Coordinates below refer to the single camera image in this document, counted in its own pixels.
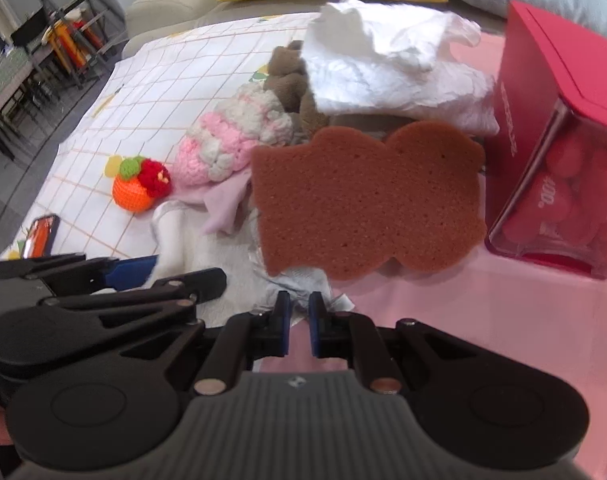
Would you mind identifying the red box of hearts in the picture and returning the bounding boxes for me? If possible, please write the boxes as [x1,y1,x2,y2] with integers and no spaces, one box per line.
[486,0,607,281]

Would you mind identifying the pink white crochet toy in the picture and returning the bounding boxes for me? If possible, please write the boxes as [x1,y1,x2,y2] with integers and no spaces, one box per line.
[176,82,297,188]

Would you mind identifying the pink cloth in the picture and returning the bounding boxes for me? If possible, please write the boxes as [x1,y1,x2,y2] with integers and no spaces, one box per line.
[176,167,257,236]

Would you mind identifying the orange red packages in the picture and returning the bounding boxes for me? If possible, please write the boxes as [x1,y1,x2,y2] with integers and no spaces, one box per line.
[48,7,104,68]

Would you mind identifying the beige sofa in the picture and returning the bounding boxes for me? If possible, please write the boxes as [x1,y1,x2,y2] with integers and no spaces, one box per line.
[121,0,244,58]

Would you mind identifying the lemon print checked blanket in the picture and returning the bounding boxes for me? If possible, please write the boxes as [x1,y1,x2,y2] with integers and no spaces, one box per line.
[0,7,607,480]

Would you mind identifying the smartphone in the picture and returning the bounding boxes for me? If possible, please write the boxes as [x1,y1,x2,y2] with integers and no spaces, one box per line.
[21,214,61,261]

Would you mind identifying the white cloth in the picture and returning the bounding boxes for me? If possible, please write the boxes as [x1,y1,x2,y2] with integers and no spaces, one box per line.
[301,0,500,137]

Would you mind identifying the patterned side table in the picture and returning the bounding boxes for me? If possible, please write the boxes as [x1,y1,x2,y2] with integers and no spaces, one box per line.
[0,45,49,161]

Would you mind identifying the orange crochet fruit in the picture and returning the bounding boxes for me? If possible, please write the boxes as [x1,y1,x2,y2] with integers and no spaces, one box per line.
[112,156,173,211]

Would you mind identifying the brown yarn knot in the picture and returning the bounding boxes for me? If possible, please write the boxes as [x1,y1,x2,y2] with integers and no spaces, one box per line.
[261,40,331,141]

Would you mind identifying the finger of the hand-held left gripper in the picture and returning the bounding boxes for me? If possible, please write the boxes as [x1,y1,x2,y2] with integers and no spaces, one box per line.
[41,267,229,333]
[21,254,159,293]

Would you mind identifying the brown bear-shaped sponge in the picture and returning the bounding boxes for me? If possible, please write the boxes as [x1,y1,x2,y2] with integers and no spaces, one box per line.
[251,121,487,281]

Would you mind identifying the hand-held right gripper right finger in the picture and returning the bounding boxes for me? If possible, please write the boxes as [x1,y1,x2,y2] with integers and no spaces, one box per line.
[308,291,467,395]

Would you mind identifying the white towel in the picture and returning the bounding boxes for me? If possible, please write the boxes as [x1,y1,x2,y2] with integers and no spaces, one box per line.
[151,200,357,326]

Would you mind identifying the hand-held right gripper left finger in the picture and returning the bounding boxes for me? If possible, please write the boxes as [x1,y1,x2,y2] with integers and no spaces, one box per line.
[118,291,291,396]

